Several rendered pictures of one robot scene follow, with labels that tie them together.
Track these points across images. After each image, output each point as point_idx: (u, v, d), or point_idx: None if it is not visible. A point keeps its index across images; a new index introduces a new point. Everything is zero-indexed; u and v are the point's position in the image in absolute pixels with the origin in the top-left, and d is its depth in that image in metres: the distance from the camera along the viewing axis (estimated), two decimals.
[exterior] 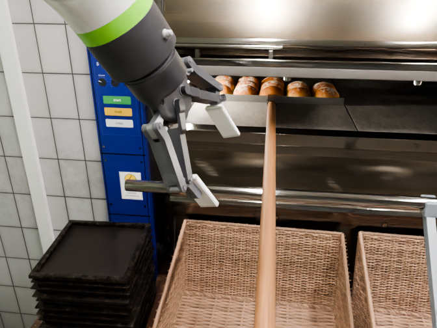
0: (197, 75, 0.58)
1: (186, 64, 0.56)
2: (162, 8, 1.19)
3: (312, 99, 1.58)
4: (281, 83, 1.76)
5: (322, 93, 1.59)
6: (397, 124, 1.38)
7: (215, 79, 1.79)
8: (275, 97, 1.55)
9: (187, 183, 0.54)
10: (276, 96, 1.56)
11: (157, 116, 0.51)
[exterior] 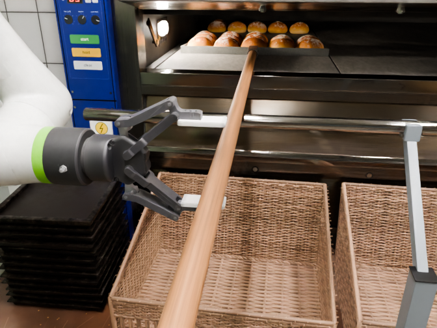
0: (136, 123, 0.61)
1: (120, 126, 0.62)
2: None
3: (295, 50, 1.51)
4: (265, 39, 1.68)
5: (306, 43, 1.51)
6: (383, 69, 1.31)
7: (196, 34, 1.72)
8: (256, 47, 1.47)
9: (179, 211, 0.67)
10: (257, 47, 1.49)
11: (125, 186, 0.67)
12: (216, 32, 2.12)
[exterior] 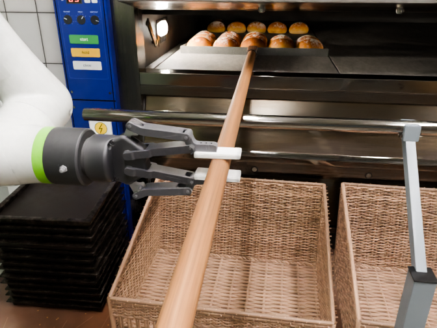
0: (145, 135, 0.62)
1: (129, 128, 0.62)
2: None
3: (294, 50, 1.51)
4: (264, 39, 1.68)
5: (305, 43, 1.51)
6: (382, 69, 1.31)
7: (196, 34, 1.72)
8: (255, 47, 1.47)
9: (194, 184, 0.64)
10: (256, 47, 1.49)
11: (130, 187, 0.67)
12: (216, 32, 2.12)
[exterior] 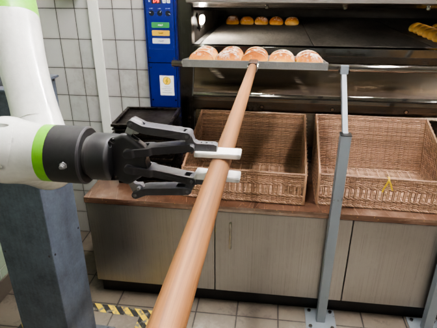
0: (145, 133, 0.62)
1: (130, 127, 0.62)
2: None
3: (294, 64, 1.53)
4: (265, 54, 1.71)
5: (305, 58, 1.54)
6: (341, 43, 2.12)
7: (198, 49, 1.75)
8: (256, 61, 1.50)
9: (193, 183, 0.64)
10: (257, 60, 1.51)
11: (129, 186, 0.66)
12: (232, 24, 2.94)
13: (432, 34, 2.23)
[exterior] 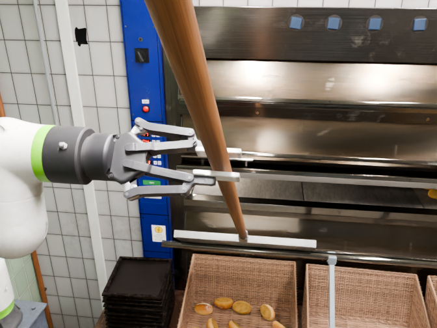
0: (151, 131, 0.65)
1: (137, 125, 0.66)
2: None
3: (283, 239, 1.57)
4: None
5: None
6: (331, 194, 2.14)
7: None
8: None
9: (191, 181, 0.62)
10: None
11: (123, 187, 0.63)
12: None
13: None
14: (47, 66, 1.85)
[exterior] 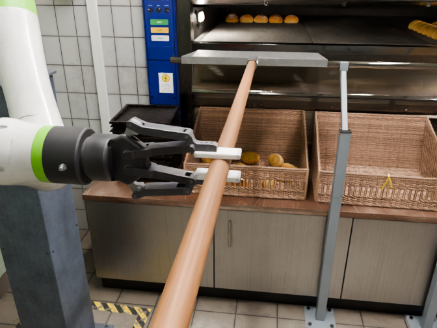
0: (145, 134, 0.62)
1: (129, 127, 0.62)
2: None
3: (294, 60, 1.53)
4: (246, 185, 1.88)
5: None
6: (340, 41, 2.11)
7: None
8: (255, 58, 1.49)
9: (193, 184, 0.64)
10: (256, 57, 1.51)
11: (129, 187, 0.66)
12: (231, 22, 2.93)
13: (432, 32, 2.22)
14: None
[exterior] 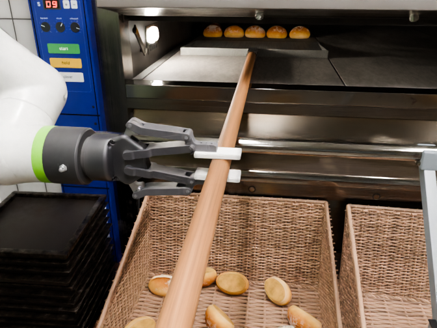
0: (145, 135, 0.62)
1: (129, 128, 0.62)
2: None
3: (294, 52, 1.52)
4: None
5: (303, 327, 1.07)
6: (391, 80, 1.19)
7: None
8: (255, 49, 1.48)
9: (193, 183, 0.64)
10: (256, 48, 1.50)
11: (130, 186, 0.67)
12: (212, 36, 2.01)
13: None
14: None
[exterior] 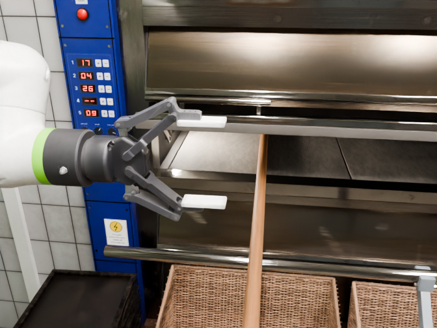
0: (135, 125, 0.61)
1: (119, 127, 0.62)
2: (146, 56, 1.14)
3: None
4: None
5: None
6: (393, 170, 1.33)
7: None
8: None
9: (179, 211, 0.67)
10: None
11: (125, 187, 0.67)
12: None
13: None
14: None
